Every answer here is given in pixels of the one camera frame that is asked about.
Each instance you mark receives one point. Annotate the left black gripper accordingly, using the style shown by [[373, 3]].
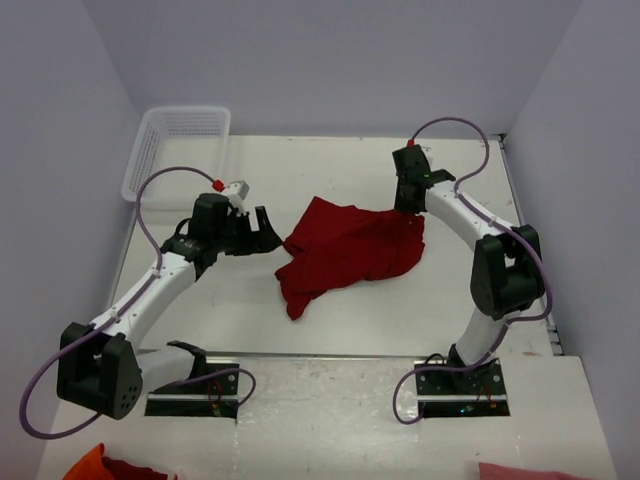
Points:
[[251, 244]]

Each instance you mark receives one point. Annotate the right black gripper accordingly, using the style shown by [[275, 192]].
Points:
[[400, 204]]

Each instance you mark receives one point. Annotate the red t shirt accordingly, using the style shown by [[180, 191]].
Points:
[[334, 247]]

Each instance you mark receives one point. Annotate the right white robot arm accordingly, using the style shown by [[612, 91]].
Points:
[[506, 273]]

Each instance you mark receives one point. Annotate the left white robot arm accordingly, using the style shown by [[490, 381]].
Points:
[[101, 367]]

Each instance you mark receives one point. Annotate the white plastic mesh basket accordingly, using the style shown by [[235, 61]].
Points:
[[170, 136]]

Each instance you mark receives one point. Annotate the dark red folded cloth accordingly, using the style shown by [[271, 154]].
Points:
[[122, 470]]

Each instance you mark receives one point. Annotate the pink folded cloth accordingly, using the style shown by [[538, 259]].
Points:
[[489, 471]]

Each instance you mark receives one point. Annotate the orange folded cloth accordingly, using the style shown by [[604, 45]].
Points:
[[90, 467]]

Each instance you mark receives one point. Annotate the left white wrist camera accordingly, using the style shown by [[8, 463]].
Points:
[[236, 192]]

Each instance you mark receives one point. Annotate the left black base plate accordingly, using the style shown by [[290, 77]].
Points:
[[213, 398]]

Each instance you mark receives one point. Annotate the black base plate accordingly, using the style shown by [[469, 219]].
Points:
[[481, 393], [213, 398]]

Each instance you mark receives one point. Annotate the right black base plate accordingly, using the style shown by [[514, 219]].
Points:
[[481, 393]]

